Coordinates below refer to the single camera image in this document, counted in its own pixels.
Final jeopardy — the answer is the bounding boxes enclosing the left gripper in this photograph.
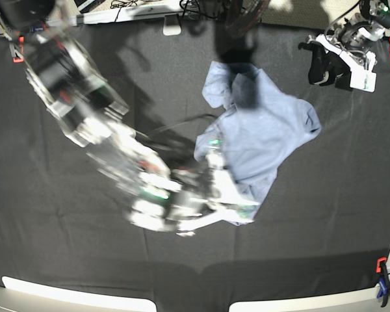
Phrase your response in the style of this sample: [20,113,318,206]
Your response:
[299,33,377,91]

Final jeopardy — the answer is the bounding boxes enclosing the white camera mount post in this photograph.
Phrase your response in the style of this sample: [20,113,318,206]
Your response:
[162,14,182,36]

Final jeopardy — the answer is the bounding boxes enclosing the orange blue clamp near right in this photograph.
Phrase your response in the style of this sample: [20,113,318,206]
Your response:
[376,257,390,307]

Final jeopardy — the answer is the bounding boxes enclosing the tangled black cables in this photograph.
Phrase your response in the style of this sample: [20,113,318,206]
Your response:
[178,0,270,23]

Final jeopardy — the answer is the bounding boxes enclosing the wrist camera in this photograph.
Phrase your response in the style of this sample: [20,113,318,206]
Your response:
[350,70,376,92]
[229,205,260,226]

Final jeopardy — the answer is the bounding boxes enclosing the black table cloth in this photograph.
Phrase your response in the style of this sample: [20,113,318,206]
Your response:
[0,21,390,311]

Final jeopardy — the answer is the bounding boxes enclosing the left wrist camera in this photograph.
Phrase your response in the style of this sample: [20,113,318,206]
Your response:
[350,70,376,92]

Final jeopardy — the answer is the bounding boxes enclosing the orange clamp far left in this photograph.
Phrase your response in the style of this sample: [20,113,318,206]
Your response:
[9,36,24,63]

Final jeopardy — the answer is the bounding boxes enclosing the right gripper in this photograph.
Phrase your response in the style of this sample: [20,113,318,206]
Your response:
[126,152,244,237]

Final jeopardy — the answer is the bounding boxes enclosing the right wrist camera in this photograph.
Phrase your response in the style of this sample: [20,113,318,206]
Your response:
[229,205,260,226]

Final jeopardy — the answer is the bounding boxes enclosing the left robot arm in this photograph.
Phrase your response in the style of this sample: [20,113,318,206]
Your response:
[304,1,390,92]

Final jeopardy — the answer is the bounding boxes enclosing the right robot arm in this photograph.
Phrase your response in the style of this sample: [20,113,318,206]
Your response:
[0,1,251,236]

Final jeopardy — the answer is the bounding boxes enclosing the blue-grey t-shirt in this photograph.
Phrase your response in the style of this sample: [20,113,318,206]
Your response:
[193,60,322,228]

